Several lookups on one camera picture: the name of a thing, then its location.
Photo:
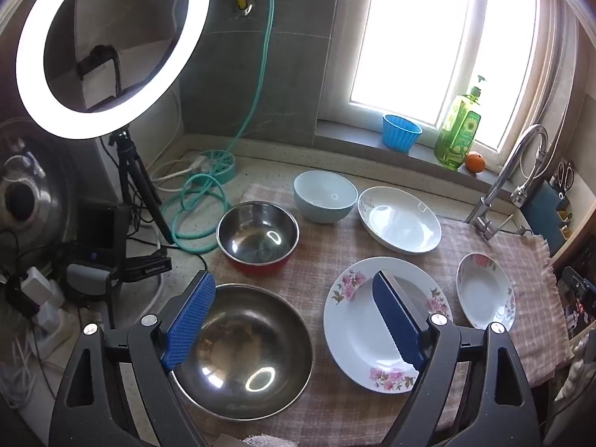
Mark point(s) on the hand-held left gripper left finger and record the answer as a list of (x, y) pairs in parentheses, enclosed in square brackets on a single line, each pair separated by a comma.
[(188, 321)]

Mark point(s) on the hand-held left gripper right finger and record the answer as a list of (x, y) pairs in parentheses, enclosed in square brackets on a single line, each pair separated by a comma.
[(396, 316)]

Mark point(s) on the large floral plate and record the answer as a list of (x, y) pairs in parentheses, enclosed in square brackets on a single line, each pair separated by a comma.
[(358, 330)]

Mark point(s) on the large stainless steel bowl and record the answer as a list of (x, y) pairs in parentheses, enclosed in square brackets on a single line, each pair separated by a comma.
[(251, 335)]

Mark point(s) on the small floral plate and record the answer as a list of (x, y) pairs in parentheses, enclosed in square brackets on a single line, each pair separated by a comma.
[(484, 288)]

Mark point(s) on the white plate with branch print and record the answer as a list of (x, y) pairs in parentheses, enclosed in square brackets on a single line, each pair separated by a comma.
[(400, 223)]

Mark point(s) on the pink checked cloth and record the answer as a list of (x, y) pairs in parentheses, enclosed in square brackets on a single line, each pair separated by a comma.
[(321, 251)]

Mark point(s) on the red steel bowl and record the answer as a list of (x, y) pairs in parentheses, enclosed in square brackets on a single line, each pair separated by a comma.
[(256, 237)]

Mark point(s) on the grey spare hand-held gripper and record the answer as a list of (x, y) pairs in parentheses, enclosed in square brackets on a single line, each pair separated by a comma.
[(88, 274)]

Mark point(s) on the white power strip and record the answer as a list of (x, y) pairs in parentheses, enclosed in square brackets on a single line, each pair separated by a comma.
[(51, 330)]

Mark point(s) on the light blue ceramic bowl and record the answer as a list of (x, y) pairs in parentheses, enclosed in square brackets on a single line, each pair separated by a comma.
[(321, 195)]

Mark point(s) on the white charger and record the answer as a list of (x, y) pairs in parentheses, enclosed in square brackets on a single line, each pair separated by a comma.
[(37, 286)]

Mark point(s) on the steel kitchen faucet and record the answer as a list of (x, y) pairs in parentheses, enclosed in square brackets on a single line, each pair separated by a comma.
[(500, 181)]

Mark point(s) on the orange fruit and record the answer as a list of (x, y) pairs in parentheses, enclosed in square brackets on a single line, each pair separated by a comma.
[(475, 163)]

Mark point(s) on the dark knife holder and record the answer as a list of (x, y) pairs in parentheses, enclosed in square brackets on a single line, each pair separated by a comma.
[(545, 223)]

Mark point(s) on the blue ribbed cup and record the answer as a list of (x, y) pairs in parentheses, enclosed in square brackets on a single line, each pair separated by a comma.
[(400, 135)]

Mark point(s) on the large steel pot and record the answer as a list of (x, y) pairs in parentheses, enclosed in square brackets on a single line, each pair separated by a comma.
[(46, 195)]

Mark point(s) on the green dish soap bottle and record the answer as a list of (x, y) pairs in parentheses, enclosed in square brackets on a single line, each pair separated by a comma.
[(456, 135)]

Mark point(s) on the scissors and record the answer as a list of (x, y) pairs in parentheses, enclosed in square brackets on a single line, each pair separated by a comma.
[(564, 174)]

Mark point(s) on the phone holder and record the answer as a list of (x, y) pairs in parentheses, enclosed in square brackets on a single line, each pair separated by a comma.
[(100, 53)]

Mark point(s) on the window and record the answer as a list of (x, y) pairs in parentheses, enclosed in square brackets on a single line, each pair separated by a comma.
[(419, 32)]

